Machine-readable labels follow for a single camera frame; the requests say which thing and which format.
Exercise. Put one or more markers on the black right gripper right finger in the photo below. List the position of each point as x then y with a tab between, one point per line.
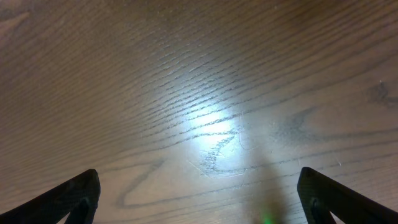
323	198

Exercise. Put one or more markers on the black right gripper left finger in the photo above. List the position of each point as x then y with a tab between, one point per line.
76	200

